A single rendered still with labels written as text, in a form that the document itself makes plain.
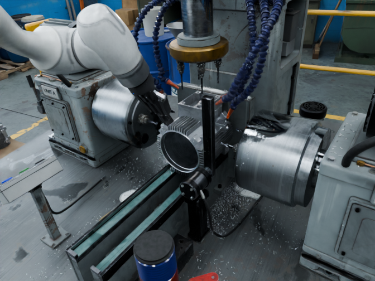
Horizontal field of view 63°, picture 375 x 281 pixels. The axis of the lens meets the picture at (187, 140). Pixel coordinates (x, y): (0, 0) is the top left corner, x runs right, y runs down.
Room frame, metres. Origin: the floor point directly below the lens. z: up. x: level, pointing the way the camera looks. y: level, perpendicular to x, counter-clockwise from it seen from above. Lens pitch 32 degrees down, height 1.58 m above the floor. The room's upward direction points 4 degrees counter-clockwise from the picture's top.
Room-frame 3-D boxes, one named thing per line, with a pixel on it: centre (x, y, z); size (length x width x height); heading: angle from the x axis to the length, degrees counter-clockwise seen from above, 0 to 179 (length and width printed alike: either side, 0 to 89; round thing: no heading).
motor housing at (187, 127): (0.90, -0.03, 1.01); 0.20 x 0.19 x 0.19; 143
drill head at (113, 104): (1.12, 0.25, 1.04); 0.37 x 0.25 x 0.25; 52
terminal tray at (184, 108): (0.94, -0.05, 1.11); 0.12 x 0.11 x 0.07; 143
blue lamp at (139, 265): (0.30, 0.06, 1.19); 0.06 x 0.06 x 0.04
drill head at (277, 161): (0.71, -0.29, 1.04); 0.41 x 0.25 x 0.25; 52
